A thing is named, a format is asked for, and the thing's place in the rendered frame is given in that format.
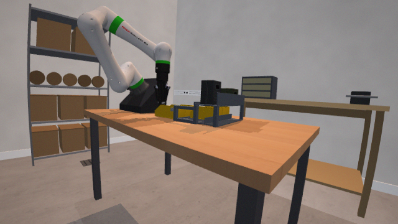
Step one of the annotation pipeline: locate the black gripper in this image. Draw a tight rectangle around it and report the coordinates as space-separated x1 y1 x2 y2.
154 73 170 105

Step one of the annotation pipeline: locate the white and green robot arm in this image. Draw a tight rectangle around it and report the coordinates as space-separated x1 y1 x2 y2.
77 6 172 96

